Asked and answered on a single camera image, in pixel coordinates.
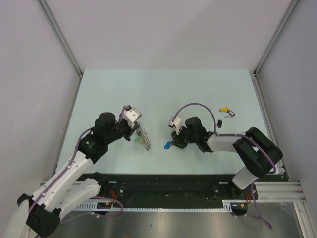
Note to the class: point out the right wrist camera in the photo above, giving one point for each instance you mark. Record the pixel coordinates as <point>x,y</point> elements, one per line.
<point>177,123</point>

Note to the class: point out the yellow tag key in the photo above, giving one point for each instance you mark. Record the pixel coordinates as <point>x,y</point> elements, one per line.
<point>225,109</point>

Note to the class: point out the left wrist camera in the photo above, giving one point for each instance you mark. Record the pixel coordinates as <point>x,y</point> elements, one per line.
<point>131,115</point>

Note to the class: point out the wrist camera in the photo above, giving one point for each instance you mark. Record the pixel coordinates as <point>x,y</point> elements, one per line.
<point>177,123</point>
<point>131,115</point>

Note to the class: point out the blue tag key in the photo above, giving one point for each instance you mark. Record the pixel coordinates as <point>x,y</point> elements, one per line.
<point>167,145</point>

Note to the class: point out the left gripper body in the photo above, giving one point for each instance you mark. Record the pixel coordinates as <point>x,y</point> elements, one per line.
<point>123,129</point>

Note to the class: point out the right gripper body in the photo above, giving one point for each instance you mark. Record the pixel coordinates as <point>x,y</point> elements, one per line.
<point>183,138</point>

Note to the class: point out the metal keyring holder disc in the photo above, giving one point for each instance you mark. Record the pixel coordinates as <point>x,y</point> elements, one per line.
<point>142,133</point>

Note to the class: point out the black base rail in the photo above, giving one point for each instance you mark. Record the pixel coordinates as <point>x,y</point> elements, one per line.
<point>174,191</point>

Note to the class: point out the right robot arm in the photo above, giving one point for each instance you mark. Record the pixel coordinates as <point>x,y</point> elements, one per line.
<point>258,153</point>

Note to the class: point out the black white tag key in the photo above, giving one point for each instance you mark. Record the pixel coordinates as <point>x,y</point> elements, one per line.
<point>230,114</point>

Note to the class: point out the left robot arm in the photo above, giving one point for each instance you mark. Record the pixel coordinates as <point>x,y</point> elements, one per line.
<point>48,205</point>

